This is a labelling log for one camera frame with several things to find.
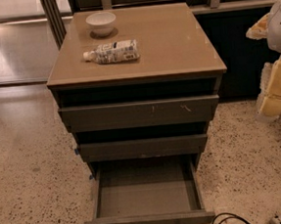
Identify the grey top drawer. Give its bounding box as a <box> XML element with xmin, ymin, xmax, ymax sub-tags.
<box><xmin>59</xmin><ymin>95</ymin><xmax>219</xmax><ymax>133</ymax></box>

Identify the grey bottom drawer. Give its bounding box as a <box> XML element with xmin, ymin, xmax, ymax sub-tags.
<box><xmin>85</xmin><ymin>155</ymin><xmax>214</xmax><ymax>224</ymax></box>

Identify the grey drawer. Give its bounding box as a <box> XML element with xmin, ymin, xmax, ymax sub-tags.
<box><xmin>59</xmin><ymin>95</ymin><xmax>219</xmax><ymax>133</ymax></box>
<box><xmin>85</xmin><ymin>155</ymin><xmax>214</xmax><ymax>224</ymax></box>
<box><xmin>77</xmin><ymin>134</ymin><xmax>208</xmax><ymax>162</ymax></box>

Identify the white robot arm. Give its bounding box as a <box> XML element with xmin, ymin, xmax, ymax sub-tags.
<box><xmin>246</xmin><ymin>0</ymin><xmax>281</xmax><ymax>122</ymax></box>

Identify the grey middle drawer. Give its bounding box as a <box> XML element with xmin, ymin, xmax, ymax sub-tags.
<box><xmin>77</xmin><ymin>134</ymin><xmax>208</xmax><ymax>162</ymax></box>

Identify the white ceramic bowl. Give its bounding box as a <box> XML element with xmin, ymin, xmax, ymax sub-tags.
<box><xmin>85</xmin><ymin>11</ymin><xmax>117</xmax><ymax>37</ymax></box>

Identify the plastic bottle with label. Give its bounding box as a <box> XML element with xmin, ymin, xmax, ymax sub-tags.
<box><xmin>83</xmin><ymin>40</ymin><xmax>140</xmax><ymax>65</ymax></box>

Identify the black cable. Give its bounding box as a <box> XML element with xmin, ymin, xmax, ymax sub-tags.
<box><xmin>210</xmin><ymin>209</ymin><xmax>256</xmax><ymax>224</ymax></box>

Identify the brown drawer cabinet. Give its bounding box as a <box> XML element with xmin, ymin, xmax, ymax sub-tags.
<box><xmin>40</xmin><ymin>0</ymin><xmax>237</xmax><ymax>184</ymax></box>

